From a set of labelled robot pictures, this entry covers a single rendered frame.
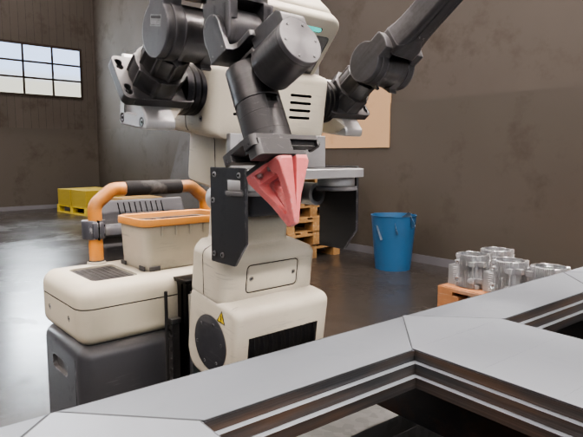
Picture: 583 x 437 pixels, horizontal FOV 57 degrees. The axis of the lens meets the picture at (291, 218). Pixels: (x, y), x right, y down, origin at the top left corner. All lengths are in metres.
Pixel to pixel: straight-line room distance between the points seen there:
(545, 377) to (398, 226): 4.44
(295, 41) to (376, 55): 0.45
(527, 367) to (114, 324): 0.80
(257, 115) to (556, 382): 0.41
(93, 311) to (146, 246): 0.18
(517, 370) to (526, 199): 4.39
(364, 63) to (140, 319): 0.68
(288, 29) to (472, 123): 4.64
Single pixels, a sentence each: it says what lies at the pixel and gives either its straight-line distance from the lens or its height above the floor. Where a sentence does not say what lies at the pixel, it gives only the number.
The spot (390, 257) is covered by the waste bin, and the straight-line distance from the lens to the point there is 5.07.
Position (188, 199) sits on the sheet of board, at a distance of 7.30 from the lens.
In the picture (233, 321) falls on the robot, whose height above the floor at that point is 0.78.
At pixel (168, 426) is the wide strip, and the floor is 0.85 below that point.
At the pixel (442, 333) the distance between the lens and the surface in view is 0.69.
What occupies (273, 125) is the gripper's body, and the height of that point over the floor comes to 1.10.
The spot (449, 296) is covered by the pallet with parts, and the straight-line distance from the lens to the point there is 3.90.
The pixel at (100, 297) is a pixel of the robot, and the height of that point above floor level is 0.79.
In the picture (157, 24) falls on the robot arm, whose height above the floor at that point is 1.24.
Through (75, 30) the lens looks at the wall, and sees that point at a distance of 12.45.
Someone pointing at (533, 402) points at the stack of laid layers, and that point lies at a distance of 0.57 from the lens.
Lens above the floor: 1.06
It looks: 7 degrees down
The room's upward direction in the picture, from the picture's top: straight up
